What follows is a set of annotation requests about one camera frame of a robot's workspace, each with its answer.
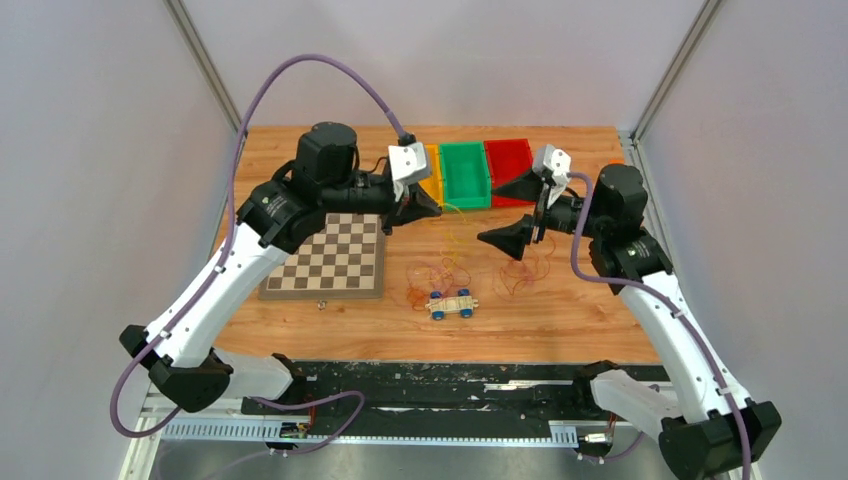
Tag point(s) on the wooden chessboard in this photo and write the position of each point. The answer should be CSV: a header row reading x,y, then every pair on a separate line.
x,y
345,260

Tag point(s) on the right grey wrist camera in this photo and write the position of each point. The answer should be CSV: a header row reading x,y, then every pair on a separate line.
x,y
553,163

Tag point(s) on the green plastic bin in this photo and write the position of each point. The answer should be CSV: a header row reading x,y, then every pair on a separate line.
x,y
466,176

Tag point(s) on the wooden toy car blue wheels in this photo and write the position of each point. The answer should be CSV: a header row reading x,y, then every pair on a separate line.
x,y
440,305

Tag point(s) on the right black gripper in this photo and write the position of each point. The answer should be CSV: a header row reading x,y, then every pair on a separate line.
x,y
510,238

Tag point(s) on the yellow plastic bin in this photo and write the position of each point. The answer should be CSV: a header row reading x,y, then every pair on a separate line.
x,y
433,185

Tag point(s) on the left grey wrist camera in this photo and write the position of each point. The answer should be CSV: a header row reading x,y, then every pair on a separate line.
x,y
409,165

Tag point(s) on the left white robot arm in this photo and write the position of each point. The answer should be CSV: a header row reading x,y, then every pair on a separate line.
x,y
275,220

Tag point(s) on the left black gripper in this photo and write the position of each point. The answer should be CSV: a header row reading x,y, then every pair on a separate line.
x,y
422,206

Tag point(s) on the left aluminium frame post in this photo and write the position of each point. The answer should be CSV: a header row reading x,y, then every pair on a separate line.
x,y
191,36

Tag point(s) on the aluminium frame post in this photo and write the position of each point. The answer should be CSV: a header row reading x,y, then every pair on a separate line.
x,y
702,22
191,36

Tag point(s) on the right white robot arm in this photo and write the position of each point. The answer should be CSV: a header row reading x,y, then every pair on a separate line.
x,y
711,425

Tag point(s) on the right aluminium frame post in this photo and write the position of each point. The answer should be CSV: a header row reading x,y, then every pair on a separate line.
x,y
702,22

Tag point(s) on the red plastic bin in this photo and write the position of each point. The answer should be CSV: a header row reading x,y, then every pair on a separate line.
x,y
507,159

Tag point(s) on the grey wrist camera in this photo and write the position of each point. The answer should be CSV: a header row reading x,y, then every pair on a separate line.
x,y
409,165
553,163

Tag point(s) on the slotted grey cable duct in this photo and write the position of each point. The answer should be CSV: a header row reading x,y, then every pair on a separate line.
x,y
282,430

